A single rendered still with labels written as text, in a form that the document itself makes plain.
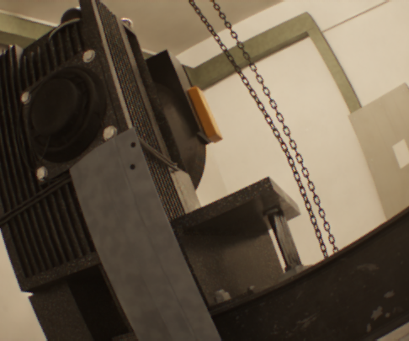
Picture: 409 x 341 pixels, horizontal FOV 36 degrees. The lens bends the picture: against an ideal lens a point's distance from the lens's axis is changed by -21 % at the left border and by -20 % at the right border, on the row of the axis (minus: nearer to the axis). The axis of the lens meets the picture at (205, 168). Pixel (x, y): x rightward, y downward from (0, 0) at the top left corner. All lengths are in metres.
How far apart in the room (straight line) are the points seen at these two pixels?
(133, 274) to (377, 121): 3.31
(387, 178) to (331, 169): 0.60
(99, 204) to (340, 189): 3.49
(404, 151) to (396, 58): 0.78
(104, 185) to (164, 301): 0.27
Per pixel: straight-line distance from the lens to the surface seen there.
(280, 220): 1.77
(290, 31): 5.07
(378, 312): 1.39
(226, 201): 1.57
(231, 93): 5.27
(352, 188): 4.84
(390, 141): 4.54
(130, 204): 1.45
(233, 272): 1.68
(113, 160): 1.48
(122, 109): 1.69
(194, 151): 2.09
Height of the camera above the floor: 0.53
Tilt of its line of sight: 16 degrees up
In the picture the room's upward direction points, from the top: 22 degrees counter-clockwise
